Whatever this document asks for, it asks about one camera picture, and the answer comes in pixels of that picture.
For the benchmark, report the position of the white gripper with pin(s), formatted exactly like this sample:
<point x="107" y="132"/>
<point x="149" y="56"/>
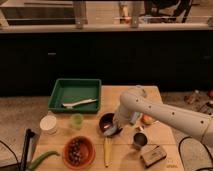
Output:
<point x="122" y="117"/>

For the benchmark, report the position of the grey towel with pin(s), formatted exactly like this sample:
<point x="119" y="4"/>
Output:
<point x="112" y="130"/>

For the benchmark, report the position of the purple bowl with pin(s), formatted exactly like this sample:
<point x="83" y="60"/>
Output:
<point x="106" y="121"/>

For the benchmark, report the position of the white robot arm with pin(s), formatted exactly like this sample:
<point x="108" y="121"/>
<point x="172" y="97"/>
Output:
<point x="135" y="99"/>

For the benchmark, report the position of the orange bowl with beads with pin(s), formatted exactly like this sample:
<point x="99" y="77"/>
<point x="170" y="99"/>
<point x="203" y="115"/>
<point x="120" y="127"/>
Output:
<point x="78" y="153"/>

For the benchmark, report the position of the blue sponge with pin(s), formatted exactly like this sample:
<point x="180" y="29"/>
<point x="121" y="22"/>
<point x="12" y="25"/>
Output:
<point x="135" y="117"/>

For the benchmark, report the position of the orange peach fruit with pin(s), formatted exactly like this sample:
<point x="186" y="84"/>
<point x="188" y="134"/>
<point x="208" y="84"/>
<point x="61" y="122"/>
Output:
<point x="147" y="120"/>

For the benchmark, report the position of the metal cup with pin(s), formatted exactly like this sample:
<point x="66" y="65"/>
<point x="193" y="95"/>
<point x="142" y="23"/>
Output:
<point x="139" y="140"/>

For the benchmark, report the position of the green plastic cup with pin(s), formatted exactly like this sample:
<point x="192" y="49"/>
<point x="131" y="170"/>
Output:
<point x="76" y="121"/>

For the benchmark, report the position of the brown wooden block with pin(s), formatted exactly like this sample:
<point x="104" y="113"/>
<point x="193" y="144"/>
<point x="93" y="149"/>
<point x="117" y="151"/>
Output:
<point x="153" y="156"/>

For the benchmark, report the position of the white utensil in tray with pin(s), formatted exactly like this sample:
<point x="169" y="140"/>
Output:
<point x="73" y="104"/>

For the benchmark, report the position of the green plastic tray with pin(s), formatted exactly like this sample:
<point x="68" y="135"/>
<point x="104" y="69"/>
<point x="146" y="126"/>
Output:
<point x="67" y="90"/>

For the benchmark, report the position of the white round container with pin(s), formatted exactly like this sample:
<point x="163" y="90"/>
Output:
<point x="48" y="124"/>

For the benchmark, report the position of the black stand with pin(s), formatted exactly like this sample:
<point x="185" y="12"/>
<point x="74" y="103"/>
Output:
<point x="29" y="134"/>

